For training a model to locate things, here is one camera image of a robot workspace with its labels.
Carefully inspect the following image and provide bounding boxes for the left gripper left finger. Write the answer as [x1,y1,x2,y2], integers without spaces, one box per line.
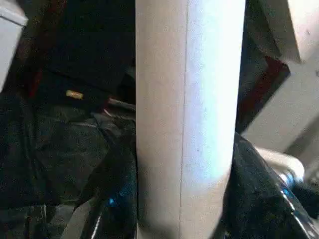
[61,130,139,239]

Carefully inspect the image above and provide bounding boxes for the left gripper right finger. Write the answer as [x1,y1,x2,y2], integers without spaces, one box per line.
[224,132,319,239]

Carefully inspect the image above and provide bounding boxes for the white plastic table leg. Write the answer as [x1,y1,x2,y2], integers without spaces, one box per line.
[135,0,246,239]

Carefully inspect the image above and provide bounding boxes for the black plastic mat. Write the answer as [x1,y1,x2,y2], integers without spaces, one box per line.
[0,92,319,239]

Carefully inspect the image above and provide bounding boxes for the small yellow label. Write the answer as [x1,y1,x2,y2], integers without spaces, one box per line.
[66,90,84,100]

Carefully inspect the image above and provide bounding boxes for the black tall cabinet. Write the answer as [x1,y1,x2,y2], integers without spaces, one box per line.
[15,0,292,135]

